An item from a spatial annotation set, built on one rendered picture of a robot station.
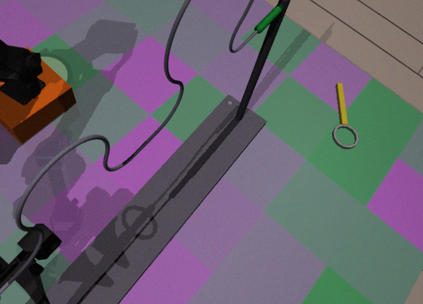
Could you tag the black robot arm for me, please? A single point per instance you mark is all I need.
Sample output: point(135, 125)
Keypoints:
point(19, 69)

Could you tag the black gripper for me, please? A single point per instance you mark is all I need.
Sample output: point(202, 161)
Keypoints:
point(30, 279)

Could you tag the grey ring with yellow handle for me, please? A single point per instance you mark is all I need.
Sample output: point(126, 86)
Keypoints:
point(343, 118)

